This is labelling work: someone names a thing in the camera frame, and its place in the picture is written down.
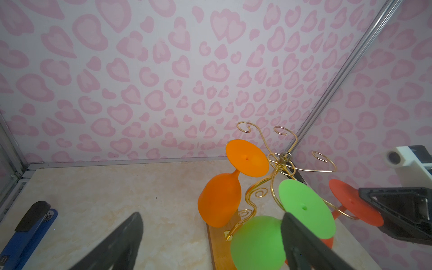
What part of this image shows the gold wire glass rack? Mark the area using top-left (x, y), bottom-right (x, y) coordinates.
top-left (225, 121), bottom-right (338, 241)

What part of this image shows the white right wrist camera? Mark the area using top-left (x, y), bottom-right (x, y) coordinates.
top-left (383, 145), bottom-right (432, 189)

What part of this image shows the wooden rack base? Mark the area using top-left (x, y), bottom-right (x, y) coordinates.
top-left (207, 211), bottom-right (241, 270)

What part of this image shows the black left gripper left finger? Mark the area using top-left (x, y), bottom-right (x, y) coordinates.
top-left (71, 212), bottom-right (144, 270)

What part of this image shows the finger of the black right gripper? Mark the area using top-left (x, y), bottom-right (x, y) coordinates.
top-left (358, 187), bottom-right (432, 246)

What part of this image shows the aluminium corner frame post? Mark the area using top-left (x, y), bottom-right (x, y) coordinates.
top-left (297, 0), bottom-right (403, 141)
top-left (1, 115), bottom-right (29, 205)

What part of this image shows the aluminium corner frame post right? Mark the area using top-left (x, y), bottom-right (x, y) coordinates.
top-left (297, 0), bottom-right (403, 141)

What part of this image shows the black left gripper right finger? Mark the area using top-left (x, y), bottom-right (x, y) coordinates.
top-left (281, 213), bottom-right (352, 270)

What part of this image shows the green wine glass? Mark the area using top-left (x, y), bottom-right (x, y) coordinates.
top-left (230, 179), bottom-right (336, 270)

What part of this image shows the red wine glass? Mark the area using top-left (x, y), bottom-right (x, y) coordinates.
top-left (285, 178), bottom-right (385, 266)

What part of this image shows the aluminium corner frame post left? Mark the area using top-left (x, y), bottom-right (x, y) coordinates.
top-left (1, 115), bottom-right (29, 205)

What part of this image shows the blue and black stapler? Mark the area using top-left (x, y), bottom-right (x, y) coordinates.
top-left (1, 201), bottom-right (58, 270)

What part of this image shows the orange wine glass left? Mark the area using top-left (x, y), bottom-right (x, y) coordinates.
top-left (198, 139), bottom-right (269, 228)

